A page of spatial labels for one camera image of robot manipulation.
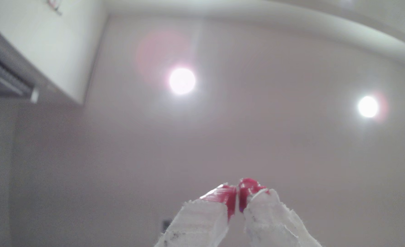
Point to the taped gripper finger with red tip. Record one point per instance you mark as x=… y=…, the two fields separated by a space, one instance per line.
x=271 y=223
x=202 y=223

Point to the round ceiling light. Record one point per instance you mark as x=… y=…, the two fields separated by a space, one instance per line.
x=368 y=106
x=181 y=81

